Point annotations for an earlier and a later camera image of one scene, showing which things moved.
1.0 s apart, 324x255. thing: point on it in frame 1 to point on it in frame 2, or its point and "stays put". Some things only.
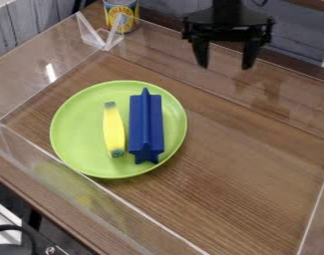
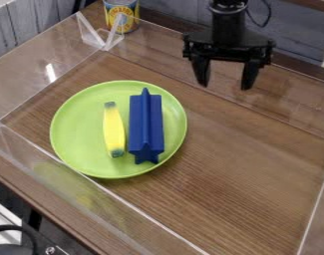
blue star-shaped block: x=147 y=127 stays put
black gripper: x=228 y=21 to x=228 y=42
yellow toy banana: x=114 y=131 stays put
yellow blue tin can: x=124 y=15 stays put
